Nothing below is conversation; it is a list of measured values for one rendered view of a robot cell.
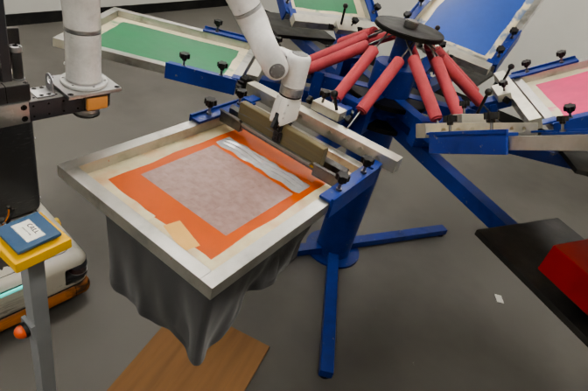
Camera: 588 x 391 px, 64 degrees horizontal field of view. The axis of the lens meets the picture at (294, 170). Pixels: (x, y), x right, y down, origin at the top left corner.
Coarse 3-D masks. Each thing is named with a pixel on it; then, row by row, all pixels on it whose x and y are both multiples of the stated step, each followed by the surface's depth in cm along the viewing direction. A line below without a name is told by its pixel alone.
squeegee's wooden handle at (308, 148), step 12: (240, 108) 161; (252, 108) 158; (252, 120) 159; (264, 120) 156; (264, 132) 158; (288, 132) 152; (300, 132) 151; (288, 144) 153; (300, 144) 150; (312, 144) 148; (312, 156) 149; (324, 156) 148
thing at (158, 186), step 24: (216, 144) 158; (264, 144) 165; (144, 168) 138; (168, 168) 140; (192, 168) 143; (216, 168) 146; (240, 168) 149; (144, 192) 129; (168, 192) 131; (192, 192) 133
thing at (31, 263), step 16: (0, 240) 104; (64, 240) 108; (0, 256) 103; (16, 256) 101; (32, 256) 103; (48, 256) 106; (16, 272) 101; (32, 272) 111; (32, 288) 113; (32, 304) 116; (32, 320) 119; (48, 320) 123; (32, 336) 120; (48, 336) 126; (32, 352) 128; (48, 352) 129; (48, 368) 132; (48, 384) 136
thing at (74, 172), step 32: (192, 128) 158; (96, 160) 130; (352, 160) 162; (96, 192) 119; (128, 224) 113; (288, 224) 125; (160, 256) 109; (192, 256) 108; (256, 256) 112; (224, 288) 106
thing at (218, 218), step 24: (288, 168) 155; (216, 192) 136; (240, 192) 138; (264, 192) 141; (288, 192) 143; (168, 216) 123; (192, 216) 125; (216, 216) 127; (240, 216) 129; (264, 216) 131; (216, 240) 119
